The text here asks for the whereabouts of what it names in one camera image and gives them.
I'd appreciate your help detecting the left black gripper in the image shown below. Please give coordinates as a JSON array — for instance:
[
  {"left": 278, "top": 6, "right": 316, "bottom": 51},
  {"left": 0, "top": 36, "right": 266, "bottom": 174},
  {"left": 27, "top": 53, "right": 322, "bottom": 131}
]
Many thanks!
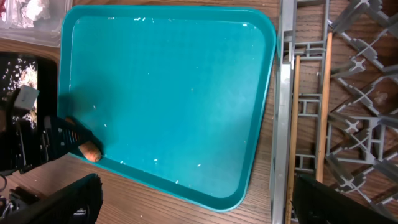
[{"left": 1, "top": 90, "right": 93, "bottom": 174}]

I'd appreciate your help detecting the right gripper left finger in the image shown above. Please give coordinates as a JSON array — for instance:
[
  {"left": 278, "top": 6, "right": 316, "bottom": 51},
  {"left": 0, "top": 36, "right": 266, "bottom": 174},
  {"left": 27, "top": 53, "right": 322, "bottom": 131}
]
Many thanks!
[{"left": 1, "top": 174, "right": 103, "bottom": 224}]

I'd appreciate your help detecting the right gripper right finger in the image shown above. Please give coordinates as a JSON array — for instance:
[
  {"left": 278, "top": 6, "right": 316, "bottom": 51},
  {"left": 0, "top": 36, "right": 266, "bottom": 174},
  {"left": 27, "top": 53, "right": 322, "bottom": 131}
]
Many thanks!
[{"left": 292, "top": 175, "right": 395, "bottom": 224}]

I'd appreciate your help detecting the orange carrot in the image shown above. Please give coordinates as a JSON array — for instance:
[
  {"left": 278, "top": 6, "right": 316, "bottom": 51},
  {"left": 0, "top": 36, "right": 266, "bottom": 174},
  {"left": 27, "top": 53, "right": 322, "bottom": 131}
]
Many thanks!
[{"left": 65, "top": 117, "right": 102, "bottom": 162}]

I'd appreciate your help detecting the wooden chopstick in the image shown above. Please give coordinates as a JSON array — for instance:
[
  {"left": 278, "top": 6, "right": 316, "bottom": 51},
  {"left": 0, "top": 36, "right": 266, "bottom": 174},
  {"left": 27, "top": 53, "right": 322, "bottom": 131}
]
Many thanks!
[
  {"left": 315, "top": 32, "right": 333, "bottom": 183},
  {"left": 285, "top": 56, "right": 300, "bottom": 224}
]

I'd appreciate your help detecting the grey dishwasher rack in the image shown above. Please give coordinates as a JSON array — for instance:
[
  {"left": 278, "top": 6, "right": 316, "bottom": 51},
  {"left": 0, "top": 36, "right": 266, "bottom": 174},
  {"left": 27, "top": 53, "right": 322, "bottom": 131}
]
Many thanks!
[{"left": 269, "top": 0, "right": 397, "bottom": 223}]

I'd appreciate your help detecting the clear plastic waste bin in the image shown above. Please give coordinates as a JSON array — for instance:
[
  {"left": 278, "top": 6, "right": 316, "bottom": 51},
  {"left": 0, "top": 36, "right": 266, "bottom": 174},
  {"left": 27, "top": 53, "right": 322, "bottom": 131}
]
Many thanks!
[{"left": 1, "top": 0, "right": 73, "bottom": 48}]

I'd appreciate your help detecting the black plastic tray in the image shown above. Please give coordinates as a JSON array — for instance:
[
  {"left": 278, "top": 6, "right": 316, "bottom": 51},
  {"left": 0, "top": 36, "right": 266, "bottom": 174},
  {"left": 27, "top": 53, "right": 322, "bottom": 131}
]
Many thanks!
[{"left": 1, "top": 52, "right": 61, "bottom": 175}]

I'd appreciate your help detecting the teal serving tray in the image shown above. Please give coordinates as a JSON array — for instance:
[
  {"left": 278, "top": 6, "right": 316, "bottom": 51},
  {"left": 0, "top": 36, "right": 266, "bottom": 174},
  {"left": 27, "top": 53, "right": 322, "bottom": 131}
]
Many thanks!
[{"left": 57, "top": 5, "right": 277, "bottom": 212}]

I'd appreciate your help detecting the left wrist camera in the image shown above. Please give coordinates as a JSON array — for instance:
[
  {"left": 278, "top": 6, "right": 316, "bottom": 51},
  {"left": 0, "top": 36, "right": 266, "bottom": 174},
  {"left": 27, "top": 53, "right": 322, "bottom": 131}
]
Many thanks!
[{"left": 14, "top": 85, "right": 39, "bottom": 110}]

